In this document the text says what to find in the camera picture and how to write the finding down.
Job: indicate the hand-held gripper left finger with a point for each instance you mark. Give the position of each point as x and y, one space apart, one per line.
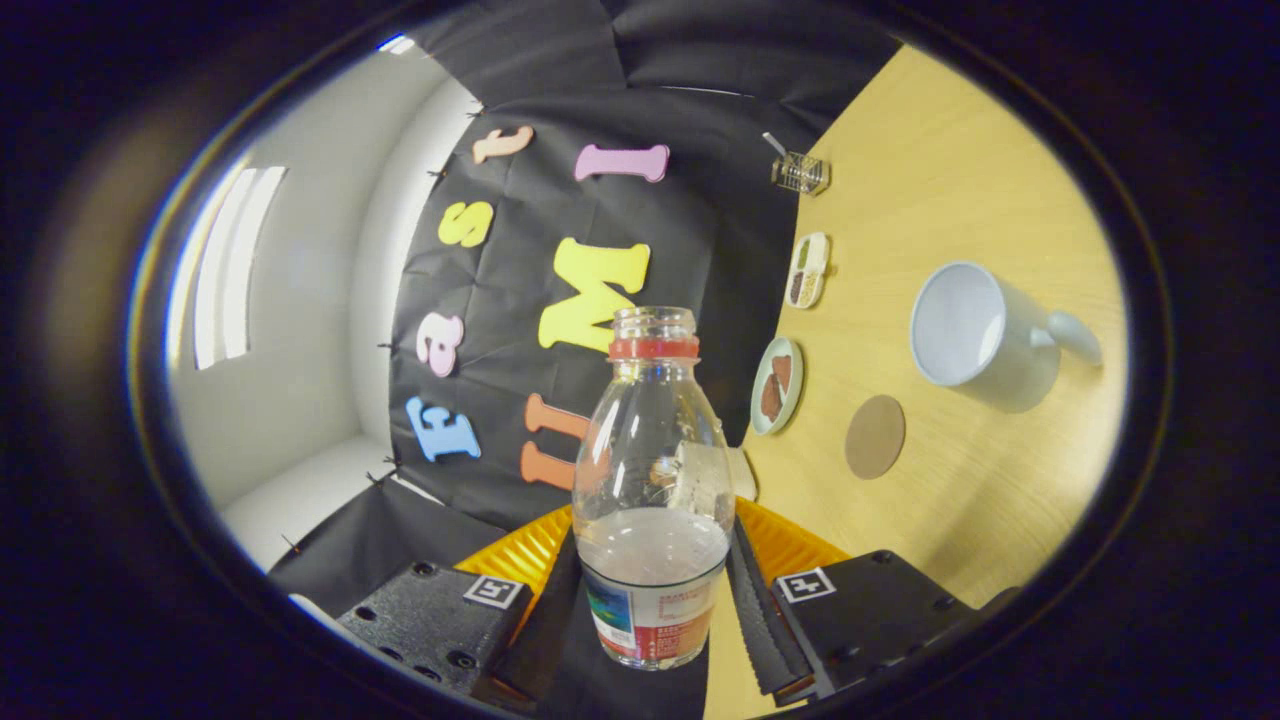
535 630

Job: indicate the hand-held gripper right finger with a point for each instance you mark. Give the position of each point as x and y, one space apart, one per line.
762 625

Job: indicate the clear plastic juice bottle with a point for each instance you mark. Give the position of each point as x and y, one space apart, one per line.
650 560

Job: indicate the brown round coaster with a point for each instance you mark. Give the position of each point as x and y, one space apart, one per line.
875 437

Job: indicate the pale blue cup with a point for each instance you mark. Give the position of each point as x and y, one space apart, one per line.
1000 360

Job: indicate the white toaster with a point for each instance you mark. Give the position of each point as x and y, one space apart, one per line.
742 473

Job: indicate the bread slice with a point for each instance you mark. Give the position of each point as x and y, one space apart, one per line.
662 472

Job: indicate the pale green plate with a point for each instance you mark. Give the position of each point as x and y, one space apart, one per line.
762 420

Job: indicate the wooden table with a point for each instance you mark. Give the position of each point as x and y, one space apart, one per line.
950 520

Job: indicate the brown meat slice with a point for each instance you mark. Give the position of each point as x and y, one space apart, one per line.
770 398
782 372

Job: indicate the white divided bean dish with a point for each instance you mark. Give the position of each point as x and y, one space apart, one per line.
807 270

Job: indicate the large ceiling light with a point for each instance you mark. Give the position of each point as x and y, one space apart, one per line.
235 270

